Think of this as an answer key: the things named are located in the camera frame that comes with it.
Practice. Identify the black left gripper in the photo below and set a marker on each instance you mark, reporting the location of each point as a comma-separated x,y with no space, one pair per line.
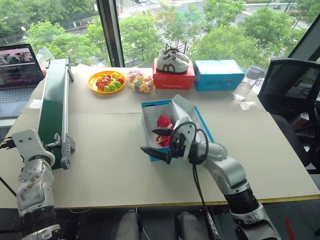
7,144

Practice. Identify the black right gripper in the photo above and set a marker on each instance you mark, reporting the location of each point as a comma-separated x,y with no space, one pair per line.
177,147

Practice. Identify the small red shoe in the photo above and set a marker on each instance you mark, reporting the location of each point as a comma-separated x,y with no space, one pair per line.
162,141

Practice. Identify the red toy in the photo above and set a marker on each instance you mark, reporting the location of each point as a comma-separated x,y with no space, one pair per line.
164,121

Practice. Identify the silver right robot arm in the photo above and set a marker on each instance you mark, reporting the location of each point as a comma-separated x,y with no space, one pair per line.
225,170

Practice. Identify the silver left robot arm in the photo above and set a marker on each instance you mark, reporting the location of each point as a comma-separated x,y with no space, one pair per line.
35,190

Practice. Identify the open blue shoebox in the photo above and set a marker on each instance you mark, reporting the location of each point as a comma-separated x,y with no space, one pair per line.
150,117

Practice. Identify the red shoebox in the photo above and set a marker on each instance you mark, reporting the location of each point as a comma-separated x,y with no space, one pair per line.
172,81

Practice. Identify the closed blue shoebox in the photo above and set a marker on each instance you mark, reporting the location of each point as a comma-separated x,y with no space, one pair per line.
220,77

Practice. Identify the white wrapping paper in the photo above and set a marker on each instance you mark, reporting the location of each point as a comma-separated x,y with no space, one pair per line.
181,107

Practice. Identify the grey laptop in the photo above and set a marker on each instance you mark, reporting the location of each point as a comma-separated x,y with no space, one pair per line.
15,95

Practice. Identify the clear bag of toy fruits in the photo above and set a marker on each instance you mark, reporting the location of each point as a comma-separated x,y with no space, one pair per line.
140,82

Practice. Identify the green conveyor belt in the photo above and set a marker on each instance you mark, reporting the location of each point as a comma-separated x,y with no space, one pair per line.
52,100

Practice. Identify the red toy fruit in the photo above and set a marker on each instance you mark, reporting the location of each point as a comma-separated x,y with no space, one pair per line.
121,80
101,86

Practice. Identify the green toy fruit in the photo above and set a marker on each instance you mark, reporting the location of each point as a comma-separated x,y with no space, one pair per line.
107,88

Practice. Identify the white brown sneaker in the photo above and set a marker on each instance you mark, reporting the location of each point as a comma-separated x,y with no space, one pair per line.
181,56
170,63

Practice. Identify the yellow toy fruit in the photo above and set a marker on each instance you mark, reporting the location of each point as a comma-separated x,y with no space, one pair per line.
115,74

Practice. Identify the yellow plate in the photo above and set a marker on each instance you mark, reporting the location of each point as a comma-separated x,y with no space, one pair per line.
93,88

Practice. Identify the dark rounded shape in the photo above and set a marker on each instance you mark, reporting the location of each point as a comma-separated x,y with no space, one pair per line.
128,225
187,226

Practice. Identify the clear plastic bag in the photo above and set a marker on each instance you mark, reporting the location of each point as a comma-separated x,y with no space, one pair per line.
45,56

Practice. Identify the clear water bottle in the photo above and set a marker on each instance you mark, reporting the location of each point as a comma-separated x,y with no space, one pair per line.
246,86

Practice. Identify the black office chair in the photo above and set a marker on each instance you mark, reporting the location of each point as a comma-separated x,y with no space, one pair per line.
287,82

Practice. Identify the red floor object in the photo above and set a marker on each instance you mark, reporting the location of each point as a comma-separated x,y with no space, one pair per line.
290,227

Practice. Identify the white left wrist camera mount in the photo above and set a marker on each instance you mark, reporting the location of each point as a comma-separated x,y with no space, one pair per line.
27,142

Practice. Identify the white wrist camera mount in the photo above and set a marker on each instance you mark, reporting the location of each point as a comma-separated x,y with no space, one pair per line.
188,130
27,142

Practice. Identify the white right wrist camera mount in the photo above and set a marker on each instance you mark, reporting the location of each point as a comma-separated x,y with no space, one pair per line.
188,130

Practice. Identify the black window frame post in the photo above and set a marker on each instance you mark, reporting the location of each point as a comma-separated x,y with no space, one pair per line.
110,32

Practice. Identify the slanted black window frame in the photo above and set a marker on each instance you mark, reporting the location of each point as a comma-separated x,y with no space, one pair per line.
305,47

